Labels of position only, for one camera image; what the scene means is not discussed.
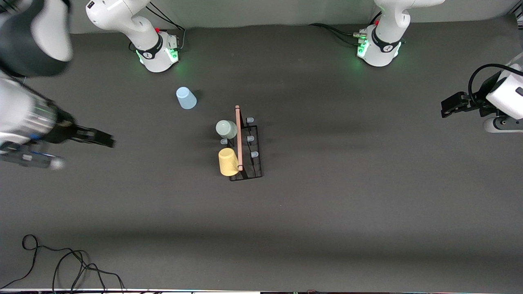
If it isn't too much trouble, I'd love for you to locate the black left arm base cable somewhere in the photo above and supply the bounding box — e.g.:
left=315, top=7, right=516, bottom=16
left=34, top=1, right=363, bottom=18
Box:
left=308, top=23, right=367, bottom=46

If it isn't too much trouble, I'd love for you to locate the black right arm base cable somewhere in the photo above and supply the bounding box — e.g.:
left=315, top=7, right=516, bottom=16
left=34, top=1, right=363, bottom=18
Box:
left=129, top=2, right=187, bottom=53

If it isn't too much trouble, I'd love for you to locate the black wire cup holder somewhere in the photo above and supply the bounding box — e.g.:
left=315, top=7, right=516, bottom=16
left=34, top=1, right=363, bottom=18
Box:
left=220, top=105, right=264, bottom=182

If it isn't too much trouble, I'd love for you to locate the pale green plastic cup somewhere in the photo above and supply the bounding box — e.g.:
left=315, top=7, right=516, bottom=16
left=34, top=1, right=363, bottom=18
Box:
left=215, top=120, right=238, bottom=140

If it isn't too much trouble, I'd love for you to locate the dark grey table cover sheet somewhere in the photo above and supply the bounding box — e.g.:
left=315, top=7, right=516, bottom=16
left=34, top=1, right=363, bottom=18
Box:
left=0, top=13, right=523, bottom=292

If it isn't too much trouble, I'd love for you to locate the yellow plastic cup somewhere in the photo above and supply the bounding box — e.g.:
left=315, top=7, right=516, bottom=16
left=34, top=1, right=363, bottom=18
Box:
left=218, top=147, right=241, bottom=177

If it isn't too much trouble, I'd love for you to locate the light blue plastic cup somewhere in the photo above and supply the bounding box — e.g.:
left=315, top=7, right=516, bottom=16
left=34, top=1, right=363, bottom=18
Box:
left=176, top=87, right=197, bottom=110

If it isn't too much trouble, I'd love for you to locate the thin black loose cable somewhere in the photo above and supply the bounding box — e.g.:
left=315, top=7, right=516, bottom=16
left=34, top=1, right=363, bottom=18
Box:
left=0, top=234, right=125, bottom=293

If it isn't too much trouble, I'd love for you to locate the black arm base cable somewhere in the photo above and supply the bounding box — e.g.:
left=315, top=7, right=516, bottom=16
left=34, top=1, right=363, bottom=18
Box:
left=129, top=2, right=187, bottom=53
left=308, top=23, right=367, bottom=46

